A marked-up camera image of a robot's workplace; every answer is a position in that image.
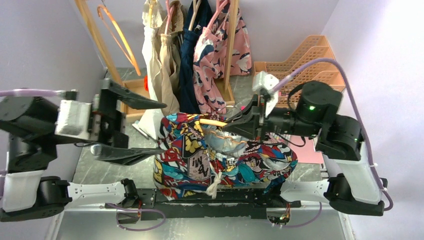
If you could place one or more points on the comic print shorts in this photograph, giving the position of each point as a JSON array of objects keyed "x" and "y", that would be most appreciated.
[{"x": 190, "y": 166}]

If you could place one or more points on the orange hanger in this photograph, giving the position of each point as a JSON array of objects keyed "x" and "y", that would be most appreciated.
[
  {"x": 120, "y": 39},
  {"x": 216, "y": 137}
]

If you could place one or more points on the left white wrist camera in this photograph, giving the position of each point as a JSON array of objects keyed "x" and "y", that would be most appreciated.
[{"x": 73, "y": 119}]

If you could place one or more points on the wooden clothes rack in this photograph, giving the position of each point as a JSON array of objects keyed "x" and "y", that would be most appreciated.
[{"x": 133, "y": 85}]

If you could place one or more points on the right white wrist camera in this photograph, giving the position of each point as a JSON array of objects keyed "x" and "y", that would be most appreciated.
[{"x": 263, "y": 85}]

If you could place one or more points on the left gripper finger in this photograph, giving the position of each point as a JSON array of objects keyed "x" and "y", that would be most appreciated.
[
  {"x": 130, "y": 98},
  {"x": 123, "y": 156}
]

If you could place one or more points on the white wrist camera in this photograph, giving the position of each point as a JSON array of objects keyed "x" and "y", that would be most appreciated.
[
  {"x": 73, "y": 119},
  {"x": 263, "y": 85}
]

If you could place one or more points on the pink floral hanging garment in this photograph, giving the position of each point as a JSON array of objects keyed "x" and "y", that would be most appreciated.
[{"x": 210, "y": 56}]

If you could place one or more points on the navy hanging garment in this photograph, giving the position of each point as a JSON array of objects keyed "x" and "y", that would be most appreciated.
[{"x": 198, "y": 16}]

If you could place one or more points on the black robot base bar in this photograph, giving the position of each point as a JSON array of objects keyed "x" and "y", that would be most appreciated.
[{"x": 229, "y": 202}]

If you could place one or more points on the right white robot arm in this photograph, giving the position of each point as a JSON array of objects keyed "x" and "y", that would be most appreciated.
[{"x": 357, "y": 190}]

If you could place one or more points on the beige hanging garment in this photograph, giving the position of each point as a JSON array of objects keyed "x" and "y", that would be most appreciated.
[{"x": 170, "y": 35}]

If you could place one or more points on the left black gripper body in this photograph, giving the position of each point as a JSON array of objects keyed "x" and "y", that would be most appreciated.
[{"x": 112, "y": 121}]

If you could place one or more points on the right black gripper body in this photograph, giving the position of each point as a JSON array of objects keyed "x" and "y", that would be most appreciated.
[{"x": 260, "y": 130}]

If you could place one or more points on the orange cloth on table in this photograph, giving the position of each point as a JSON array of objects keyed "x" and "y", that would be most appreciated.
[{"x": 146, "y": 83}]

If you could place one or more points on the white hanging garment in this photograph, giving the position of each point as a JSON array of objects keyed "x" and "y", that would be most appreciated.
[{"x": 152, "y": 16}]

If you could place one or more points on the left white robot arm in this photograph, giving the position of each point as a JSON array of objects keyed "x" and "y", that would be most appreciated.
[{"x": 38, "y": 121}]

